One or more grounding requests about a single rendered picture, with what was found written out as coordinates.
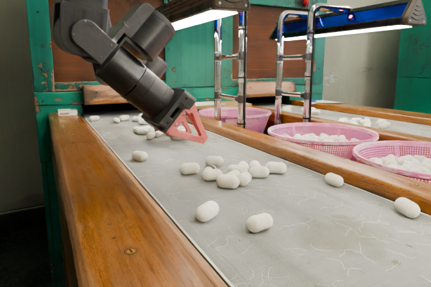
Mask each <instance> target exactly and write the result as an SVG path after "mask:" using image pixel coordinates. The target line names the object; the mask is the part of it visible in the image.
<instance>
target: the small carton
mask: <svg viewBox="0 0 431 287"><path fill-rule="evenodd" d="M69 115H78V112H77V109H76V108H73V109H60V110H58V116H69Z"/></svg>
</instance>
